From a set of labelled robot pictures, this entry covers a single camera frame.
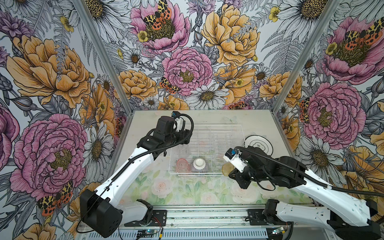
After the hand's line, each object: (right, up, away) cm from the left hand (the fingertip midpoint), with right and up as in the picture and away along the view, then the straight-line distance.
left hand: (184, 136), depth 78 cm
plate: (+48, -5, +22) cm, 53 cm away
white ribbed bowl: (+8, -17, +7) cm, 20 cm away
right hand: (+23, -17, -13) cm, 31 cm away
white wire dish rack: (+10, -13, +19) cm, 25 cm away
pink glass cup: (-2, -17, +8) cm, 19 cm away
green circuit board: (-17, -44, -7) cm, 48 cm away
